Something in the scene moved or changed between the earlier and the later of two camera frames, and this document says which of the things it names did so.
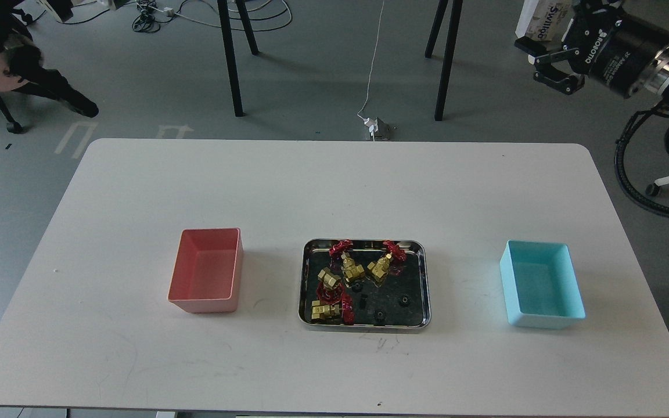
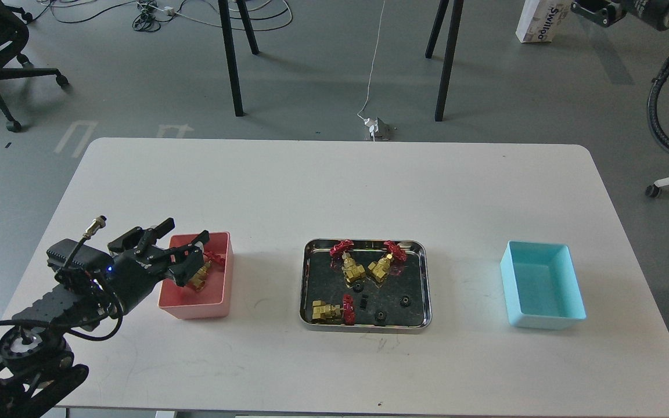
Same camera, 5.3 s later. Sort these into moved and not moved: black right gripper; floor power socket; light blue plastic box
Moved: black right gripper
Not moved: light blue plastic box; floor power socket
